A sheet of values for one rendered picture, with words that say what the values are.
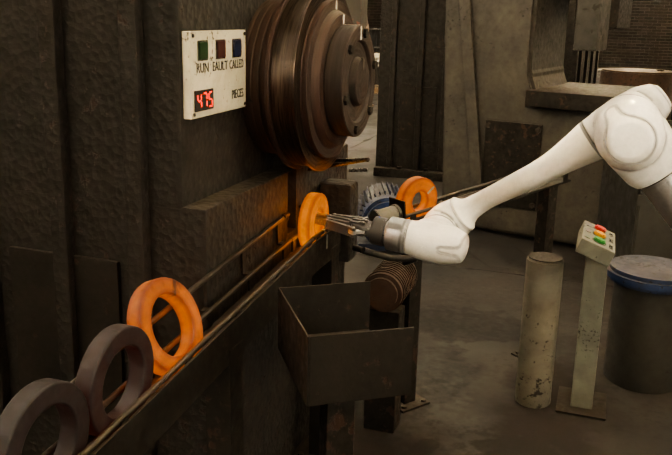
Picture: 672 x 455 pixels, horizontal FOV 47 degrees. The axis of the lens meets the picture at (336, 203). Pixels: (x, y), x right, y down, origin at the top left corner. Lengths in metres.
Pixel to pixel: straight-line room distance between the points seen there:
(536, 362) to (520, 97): 2.21
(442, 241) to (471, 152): 2.79
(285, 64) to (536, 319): 1.29
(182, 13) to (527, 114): 3.19
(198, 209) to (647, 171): 0.93
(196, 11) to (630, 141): 0.92
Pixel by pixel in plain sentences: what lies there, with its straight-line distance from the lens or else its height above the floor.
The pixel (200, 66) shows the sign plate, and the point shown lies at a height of 1.17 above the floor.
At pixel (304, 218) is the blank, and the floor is 0.76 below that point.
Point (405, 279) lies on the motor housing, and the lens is 2.39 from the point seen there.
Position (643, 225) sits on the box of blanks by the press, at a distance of 3.95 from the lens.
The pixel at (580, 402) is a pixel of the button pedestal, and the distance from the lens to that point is 2.83.
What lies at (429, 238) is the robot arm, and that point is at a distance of 1.97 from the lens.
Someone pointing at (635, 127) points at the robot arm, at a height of 1.08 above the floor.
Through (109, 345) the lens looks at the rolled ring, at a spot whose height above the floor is 0.77.
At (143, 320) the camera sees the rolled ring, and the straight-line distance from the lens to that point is 1.45.
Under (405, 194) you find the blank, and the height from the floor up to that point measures 0.74.
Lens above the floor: 1.29
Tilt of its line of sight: 14 degrees down
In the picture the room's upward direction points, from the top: 1 degrees clockwise
